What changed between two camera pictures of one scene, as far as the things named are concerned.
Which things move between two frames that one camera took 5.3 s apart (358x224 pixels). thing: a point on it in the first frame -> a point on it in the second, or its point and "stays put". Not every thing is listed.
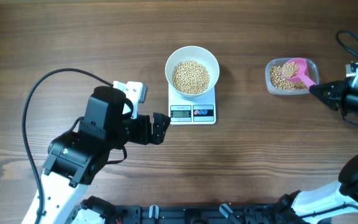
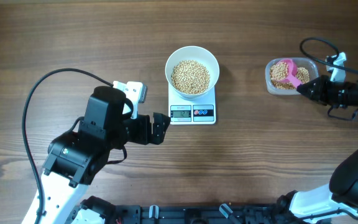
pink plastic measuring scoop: [301, 75] -> [293, 70]
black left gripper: [145, 137] stays put
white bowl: [192, 71] stays put
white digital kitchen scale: [189, 111] stays put
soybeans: [290, 69] -> [279, 71]
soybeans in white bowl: [191, 77] stays put
